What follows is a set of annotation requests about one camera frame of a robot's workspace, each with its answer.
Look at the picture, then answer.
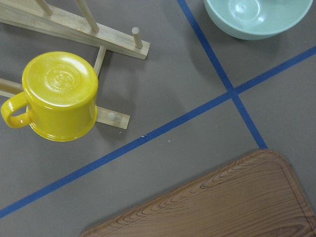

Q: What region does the yellow mug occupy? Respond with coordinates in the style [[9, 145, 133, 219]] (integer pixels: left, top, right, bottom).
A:
[[0, 51, 98, 142]]

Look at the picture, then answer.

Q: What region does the green bowl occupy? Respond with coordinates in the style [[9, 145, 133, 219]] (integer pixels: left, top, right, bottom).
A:
[[203, 0, 313, 40]]

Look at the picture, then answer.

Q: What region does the wooden cutting board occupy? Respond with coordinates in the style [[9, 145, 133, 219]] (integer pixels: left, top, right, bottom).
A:
[[82, 150, 316, 237]]

